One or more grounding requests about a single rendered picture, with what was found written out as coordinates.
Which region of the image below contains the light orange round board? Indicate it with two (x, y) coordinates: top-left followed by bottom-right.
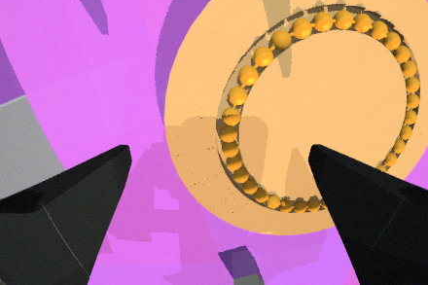
(164, 0), (428, 236)

